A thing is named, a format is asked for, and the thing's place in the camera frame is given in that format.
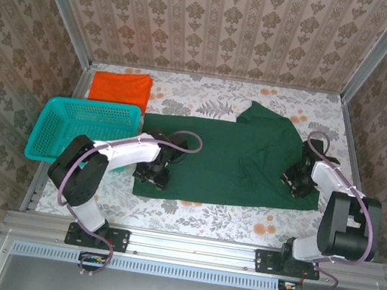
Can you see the dark green t-shirt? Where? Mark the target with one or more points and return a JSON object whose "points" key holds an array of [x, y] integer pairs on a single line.
{"points": [[224, 157]]}

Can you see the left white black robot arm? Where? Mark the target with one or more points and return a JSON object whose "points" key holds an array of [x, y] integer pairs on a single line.
{"points": [[130, 150]]}

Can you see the folded orange t-shirt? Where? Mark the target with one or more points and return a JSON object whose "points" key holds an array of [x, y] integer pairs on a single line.
{"points": [[120, 88]]}

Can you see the floral patterned table cover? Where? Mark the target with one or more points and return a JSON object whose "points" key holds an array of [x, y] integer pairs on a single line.
{"points": [[223, 94]]}

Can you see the teal plastic basket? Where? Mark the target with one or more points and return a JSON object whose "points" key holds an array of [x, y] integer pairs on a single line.
{"points": [[73, 119]]}

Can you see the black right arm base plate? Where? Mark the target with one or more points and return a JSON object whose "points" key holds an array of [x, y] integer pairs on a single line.
{"points": [[265, 261]]}

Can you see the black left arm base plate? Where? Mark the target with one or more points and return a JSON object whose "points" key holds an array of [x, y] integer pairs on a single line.
{"points": [[121, 240]]}

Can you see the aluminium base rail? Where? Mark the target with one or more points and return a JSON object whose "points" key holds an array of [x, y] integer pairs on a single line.
{"points": [[192, 248]]}

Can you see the aluminium frame post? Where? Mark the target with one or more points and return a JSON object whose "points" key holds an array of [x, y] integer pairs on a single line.
{"points": [[378, 52], [64, 9]]}

